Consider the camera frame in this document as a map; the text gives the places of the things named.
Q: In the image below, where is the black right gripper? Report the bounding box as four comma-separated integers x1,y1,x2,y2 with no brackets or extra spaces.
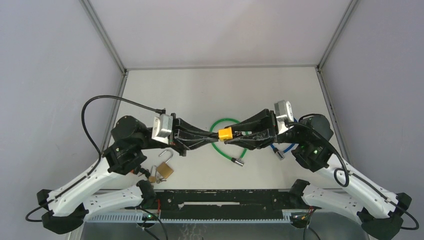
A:
221,108,302,151

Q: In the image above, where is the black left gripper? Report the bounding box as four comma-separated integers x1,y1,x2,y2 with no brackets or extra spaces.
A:
139,113,222,157

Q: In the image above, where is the blue cable lock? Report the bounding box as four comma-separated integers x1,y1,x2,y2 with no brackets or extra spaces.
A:
269,117,299,161

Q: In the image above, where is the yellow tag padlock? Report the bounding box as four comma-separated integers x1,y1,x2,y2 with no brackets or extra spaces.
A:
217,127,243,142

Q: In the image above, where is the green cable lock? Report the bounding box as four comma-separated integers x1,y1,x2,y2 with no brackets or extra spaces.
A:
209,118,248,167

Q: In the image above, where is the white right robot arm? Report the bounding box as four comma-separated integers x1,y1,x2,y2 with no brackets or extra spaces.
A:
218,109,412,240

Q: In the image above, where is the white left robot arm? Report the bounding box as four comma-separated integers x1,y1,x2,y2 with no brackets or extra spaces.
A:
37,114,219,235

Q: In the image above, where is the large brass padlock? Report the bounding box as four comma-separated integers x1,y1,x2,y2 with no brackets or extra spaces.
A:
156,149,174,180

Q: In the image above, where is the small brass padlock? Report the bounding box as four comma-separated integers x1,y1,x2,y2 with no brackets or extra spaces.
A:
147,165,157,184

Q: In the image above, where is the orange black padlock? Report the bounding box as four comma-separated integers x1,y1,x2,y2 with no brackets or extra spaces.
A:
131,168,151,178

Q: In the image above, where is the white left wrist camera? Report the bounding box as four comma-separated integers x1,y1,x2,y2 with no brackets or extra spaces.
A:
151,114,174,145

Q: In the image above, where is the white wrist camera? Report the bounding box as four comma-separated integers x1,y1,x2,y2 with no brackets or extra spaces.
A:
274,100,294,134
151,114,174,145

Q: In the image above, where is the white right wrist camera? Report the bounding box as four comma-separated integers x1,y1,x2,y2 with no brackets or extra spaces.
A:
274,100,294,134

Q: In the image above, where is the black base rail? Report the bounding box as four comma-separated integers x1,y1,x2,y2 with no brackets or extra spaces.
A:
152,189,311,221

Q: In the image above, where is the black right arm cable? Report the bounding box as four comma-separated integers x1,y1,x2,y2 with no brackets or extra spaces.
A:
286,113,420,231

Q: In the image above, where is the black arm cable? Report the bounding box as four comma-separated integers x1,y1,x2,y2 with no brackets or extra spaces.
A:
25,95,167,223
286,113,420,231

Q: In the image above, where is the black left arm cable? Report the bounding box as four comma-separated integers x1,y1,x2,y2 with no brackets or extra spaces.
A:
25,95,167,223

